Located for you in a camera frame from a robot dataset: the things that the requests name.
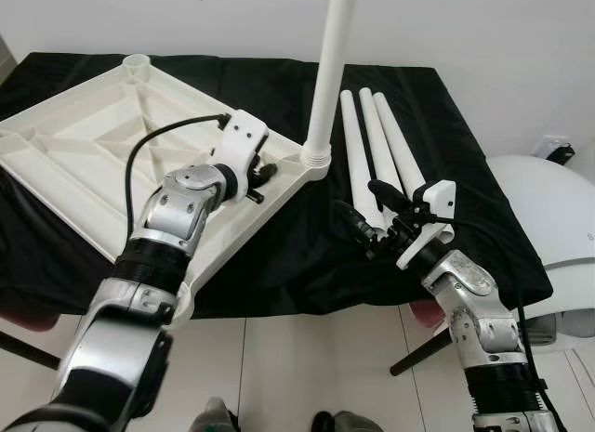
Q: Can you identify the white plastic table top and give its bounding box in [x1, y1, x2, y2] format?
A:
[0, 54, 331, 323]

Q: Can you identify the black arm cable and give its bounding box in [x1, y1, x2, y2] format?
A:
[124, 113, 231, 256]
[409, 202, 563, 432]

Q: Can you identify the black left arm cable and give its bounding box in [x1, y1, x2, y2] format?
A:
[124, 113, 231, 256]

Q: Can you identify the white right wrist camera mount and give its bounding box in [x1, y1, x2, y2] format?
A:
[395, 179, 458, 270]

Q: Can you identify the pink cloth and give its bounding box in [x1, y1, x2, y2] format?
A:
[409, 300, 447, 329]
[0, 309, 38, 333]

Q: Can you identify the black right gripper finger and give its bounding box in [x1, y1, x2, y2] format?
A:
[335, 202, 384, 259]
[369, 179, 416, 216]

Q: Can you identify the white wall socket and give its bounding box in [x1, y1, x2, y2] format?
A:
[541, 135, 570, 159]

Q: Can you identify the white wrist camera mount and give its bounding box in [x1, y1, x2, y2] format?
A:
[395, 179, 458, 270]
[212, 110, 271, 203]

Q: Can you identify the black metal table leg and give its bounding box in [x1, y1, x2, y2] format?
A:
[0, 332, 61, 371]
[390, 332, 455, 377]

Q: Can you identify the white dome litter box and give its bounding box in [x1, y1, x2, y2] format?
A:
[483, 155, 595, 338]

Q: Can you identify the white plastic table leg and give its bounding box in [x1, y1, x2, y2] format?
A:
[339, 90, 387, 230]
[302, 0, 360, 169]
[359, 88, 403, 196]
[373, 91, 458, 247]

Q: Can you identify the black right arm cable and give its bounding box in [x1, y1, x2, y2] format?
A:
[409, 202, 563, 432]

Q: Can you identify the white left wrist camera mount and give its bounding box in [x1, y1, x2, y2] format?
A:
[212, 110, 271, 203]

